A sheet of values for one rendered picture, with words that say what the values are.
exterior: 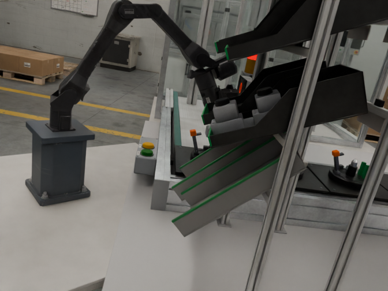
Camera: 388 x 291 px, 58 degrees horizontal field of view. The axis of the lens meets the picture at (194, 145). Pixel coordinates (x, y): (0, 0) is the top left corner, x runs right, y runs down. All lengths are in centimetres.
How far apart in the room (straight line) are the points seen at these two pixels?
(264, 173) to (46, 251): 53
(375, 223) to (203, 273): 63
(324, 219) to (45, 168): 84
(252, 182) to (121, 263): 37
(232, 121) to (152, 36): 859
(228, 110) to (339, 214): 64
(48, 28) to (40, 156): 914
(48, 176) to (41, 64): 534
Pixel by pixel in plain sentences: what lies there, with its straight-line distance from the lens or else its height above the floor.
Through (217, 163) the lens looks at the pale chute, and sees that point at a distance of 82.
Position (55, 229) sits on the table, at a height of 86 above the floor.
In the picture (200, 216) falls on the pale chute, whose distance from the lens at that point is 71.
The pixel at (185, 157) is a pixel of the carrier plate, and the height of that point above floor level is 97.
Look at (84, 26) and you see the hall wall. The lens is 973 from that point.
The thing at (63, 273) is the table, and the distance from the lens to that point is 84.
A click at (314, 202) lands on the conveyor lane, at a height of 95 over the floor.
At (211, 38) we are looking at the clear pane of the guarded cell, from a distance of 243.
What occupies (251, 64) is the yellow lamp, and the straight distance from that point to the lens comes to 130.
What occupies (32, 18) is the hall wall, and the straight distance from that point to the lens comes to 1031.
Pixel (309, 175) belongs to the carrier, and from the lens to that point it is 129.
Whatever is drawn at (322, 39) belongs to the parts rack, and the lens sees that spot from 61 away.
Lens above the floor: 140
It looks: 19 degrees down
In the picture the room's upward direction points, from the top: 10 degrees clockwise
